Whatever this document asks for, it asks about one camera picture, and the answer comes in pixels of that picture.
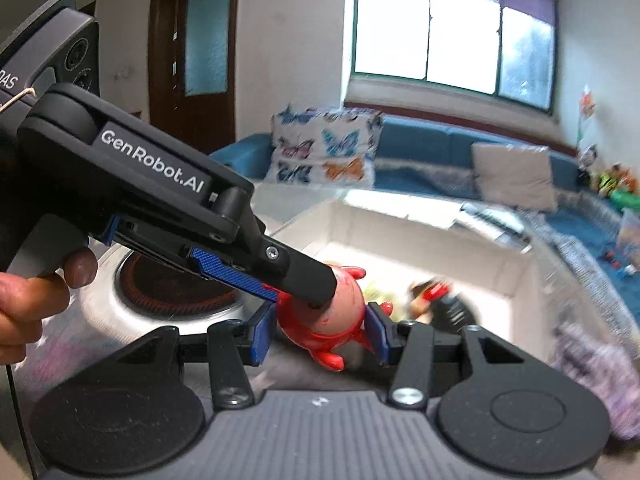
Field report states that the black cardboard shoe box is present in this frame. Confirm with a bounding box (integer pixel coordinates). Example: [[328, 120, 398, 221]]
[[265, 190, 554, 361]]

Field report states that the person's left hand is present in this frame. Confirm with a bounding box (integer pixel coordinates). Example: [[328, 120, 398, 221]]
[[0, 248, 98, 365]]

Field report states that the purple knitted cloth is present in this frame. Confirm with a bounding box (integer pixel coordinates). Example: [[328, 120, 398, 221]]
[[552, 323, 639, 442]]

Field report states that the red-haired doll figure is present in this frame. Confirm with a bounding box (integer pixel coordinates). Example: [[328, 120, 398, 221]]
[[409, 278, 478, 335]]

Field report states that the butterfly print pillow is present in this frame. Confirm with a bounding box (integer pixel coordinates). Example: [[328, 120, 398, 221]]
[[266, 108, 384, 188]]

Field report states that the black remote control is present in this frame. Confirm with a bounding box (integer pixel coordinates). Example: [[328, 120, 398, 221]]
[[460, 203, 530, 243]]

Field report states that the dark wooden door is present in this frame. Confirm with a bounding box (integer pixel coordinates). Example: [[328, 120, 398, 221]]
[[148, 0, 238, 154]]

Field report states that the blue sofa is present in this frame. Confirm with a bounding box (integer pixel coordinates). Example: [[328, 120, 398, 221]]
[[209, 112, 640, 340]]

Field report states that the clear plastic toy bin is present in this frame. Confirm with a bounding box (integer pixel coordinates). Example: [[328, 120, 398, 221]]
[[616, 208, 640, 268]]

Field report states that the grey cushion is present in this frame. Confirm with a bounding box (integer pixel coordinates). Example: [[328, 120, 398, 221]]
[[471, 143, 558, 212]]

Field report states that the green plastic bowl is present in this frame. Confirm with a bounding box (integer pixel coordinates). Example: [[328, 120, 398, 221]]
[[610, 190, 640, 212]]

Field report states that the brown bear plush toy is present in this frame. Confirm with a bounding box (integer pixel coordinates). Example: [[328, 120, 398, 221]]
[[598, 164, 624, 197]]

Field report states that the panda plush toy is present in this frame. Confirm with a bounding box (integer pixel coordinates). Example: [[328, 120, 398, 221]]
[[577, 144, 598, 188]]

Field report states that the green framed window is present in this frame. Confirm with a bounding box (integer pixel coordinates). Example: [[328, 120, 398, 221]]
[[352, 0, 558, 113]]

